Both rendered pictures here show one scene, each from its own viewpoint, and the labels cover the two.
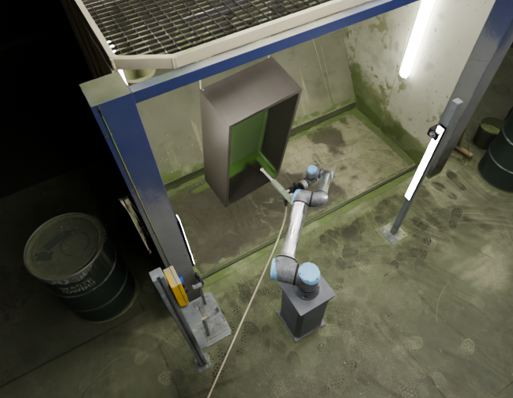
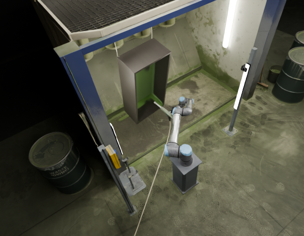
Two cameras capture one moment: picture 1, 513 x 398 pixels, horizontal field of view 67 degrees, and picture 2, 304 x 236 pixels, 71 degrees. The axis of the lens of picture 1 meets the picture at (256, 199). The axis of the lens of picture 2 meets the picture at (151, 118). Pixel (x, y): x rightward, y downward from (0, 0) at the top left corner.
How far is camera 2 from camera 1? 30 cm
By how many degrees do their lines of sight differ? 5
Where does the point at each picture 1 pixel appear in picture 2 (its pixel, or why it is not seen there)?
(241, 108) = (139, 63)
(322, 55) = (181, 42)
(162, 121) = (99, 83)
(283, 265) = (171, 147)
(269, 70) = (152, 44)
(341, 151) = (196, 91)
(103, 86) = (65, 47)
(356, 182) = (206, 106)
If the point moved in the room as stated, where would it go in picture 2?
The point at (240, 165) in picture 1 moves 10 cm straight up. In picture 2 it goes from (143, 101) to (142, 97)
